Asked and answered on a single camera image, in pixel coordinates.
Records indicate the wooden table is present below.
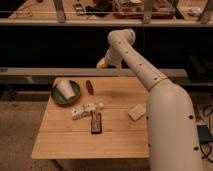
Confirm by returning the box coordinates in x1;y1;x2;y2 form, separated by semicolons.
31;77;149;159

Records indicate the tray of items on shelf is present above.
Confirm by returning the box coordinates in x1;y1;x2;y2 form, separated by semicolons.
112;0;175;19

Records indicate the blue box on floor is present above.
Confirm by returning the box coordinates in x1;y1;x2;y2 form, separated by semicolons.
197;125;213;144

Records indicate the white paper cup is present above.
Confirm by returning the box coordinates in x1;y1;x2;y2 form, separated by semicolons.
57;80;75;100

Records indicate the black device on shelf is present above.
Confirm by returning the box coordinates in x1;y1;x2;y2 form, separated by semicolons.
73;3;86;15

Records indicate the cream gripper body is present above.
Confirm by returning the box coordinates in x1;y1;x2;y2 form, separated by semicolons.
96;57;122;70

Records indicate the green plate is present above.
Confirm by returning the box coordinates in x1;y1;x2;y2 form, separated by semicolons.
50;80;81;106

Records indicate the red rectangular eraser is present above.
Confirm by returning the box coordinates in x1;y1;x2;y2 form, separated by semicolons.
91;111;102;134

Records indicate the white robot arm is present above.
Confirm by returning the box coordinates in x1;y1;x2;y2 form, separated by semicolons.
96;29;203;171

